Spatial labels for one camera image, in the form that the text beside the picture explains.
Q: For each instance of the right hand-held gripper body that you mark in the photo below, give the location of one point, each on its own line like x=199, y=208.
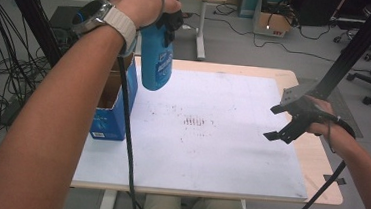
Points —
x=306, y=112

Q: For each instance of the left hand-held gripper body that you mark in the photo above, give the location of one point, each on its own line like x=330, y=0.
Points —
x=171, y=21

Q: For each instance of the blue bottle with white cap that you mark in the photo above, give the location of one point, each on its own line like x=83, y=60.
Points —
x=154, y=68

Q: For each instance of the blue cardboard box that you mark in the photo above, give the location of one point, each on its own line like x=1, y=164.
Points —
x=110, y=125

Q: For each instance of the person's right hand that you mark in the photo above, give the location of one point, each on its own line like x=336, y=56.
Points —
x=325, y=129

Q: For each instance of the person's left hand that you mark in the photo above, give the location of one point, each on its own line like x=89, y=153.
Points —
x=131, y=3

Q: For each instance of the white desk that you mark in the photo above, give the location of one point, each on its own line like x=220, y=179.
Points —
x=201, y=35

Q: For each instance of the white band wristwatch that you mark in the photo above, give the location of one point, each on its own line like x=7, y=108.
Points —
x=119, y=22

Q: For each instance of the grey tape strip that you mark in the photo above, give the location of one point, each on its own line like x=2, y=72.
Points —
x=334, y=179

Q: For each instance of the teal box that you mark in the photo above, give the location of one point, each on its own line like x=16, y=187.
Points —
x=248, y=4

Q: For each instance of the brown cardboard box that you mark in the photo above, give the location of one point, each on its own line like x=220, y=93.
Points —
x=275, y=23

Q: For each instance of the white table mat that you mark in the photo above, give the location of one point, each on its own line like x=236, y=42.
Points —
x=202, y=159

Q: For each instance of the black metal stand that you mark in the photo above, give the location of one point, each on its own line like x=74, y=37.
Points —
x=362, y=41
x=30, y=12

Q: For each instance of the black office chair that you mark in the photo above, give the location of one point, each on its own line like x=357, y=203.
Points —
x=357, y=24

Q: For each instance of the black equipment box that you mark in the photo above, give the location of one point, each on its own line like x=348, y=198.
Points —
x=60, y=17

